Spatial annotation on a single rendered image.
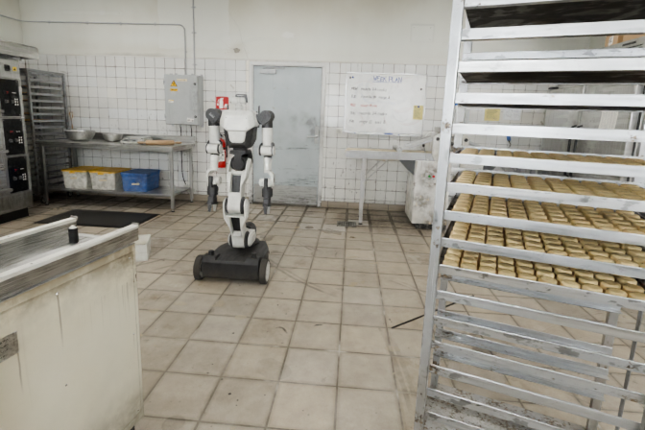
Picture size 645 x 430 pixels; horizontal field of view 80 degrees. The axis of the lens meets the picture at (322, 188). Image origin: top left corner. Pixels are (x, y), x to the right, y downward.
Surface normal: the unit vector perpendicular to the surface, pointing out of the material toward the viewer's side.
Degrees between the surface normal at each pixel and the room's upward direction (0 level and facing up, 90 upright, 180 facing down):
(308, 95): 90
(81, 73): 90
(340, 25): 90
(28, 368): 90
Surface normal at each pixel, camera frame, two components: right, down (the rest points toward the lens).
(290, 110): -0.07, 0.18
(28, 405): 0.97, 0.07
